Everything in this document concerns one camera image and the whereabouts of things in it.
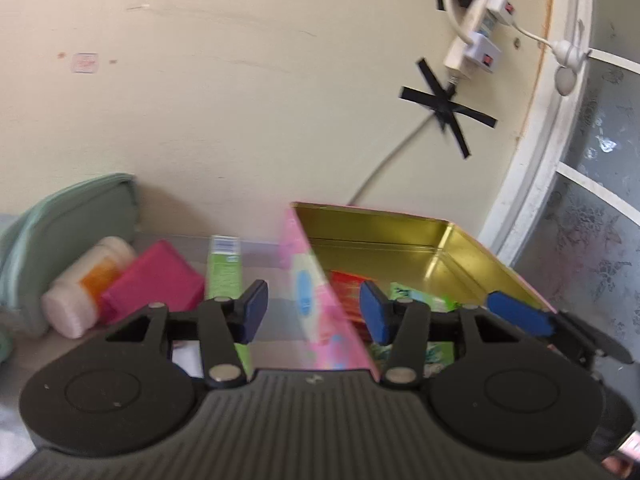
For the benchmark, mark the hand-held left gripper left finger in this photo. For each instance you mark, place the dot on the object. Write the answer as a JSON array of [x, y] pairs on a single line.
[[255, 307]]

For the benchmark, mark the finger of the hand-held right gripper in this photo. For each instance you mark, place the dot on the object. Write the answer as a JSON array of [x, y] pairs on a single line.
[[520, 312]]

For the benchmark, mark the person's right hand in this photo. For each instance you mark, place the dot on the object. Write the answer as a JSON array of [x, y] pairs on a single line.
[[627, 452]]

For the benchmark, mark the grey striped bedsheet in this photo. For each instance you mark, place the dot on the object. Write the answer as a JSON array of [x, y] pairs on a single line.
[[50, 355]]

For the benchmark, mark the white packet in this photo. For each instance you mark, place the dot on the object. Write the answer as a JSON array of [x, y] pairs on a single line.
[[187, 357]]

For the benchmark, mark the green packet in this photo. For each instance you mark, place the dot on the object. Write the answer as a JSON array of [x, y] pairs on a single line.
[[430, 302]]

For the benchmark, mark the white power strip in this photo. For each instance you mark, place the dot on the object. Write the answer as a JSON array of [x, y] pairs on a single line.
[[465, 42]]

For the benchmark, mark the white bottle with orange label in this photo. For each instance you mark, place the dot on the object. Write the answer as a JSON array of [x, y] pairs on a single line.
[[70, 305]]

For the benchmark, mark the white plug with red switch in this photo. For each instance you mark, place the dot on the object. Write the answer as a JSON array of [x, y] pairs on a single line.
[[482, 52], [501, 7]]

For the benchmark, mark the teal zip pouch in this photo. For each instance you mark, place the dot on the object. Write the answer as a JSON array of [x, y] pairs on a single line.
[[60, 230]]

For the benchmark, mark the red packet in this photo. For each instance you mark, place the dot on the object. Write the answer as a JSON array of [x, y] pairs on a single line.
[[345, 290]]

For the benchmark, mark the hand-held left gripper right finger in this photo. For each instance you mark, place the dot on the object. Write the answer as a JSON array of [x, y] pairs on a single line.
[[375, 312]]

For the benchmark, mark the frosted patterned window glass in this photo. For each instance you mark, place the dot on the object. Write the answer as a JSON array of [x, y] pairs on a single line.
[[595, 240]]

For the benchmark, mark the pink tin box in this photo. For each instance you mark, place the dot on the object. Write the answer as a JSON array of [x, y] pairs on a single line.
[[390, 230]]

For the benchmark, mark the tall green box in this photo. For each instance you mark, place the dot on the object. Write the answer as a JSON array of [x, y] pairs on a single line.
[[222, 272]]

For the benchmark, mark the small wall sticker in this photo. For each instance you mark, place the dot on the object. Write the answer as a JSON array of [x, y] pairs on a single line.
[[84, 63]]

